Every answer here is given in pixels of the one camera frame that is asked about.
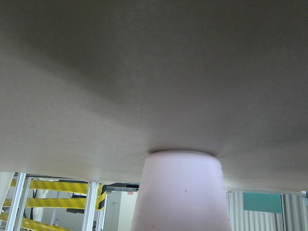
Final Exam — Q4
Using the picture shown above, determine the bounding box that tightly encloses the pink plastic cup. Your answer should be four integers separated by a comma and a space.
131, 150, 231, 231

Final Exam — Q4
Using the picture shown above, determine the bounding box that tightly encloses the yellow black striped barrier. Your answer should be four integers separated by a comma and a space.
0, 173, 106, 231

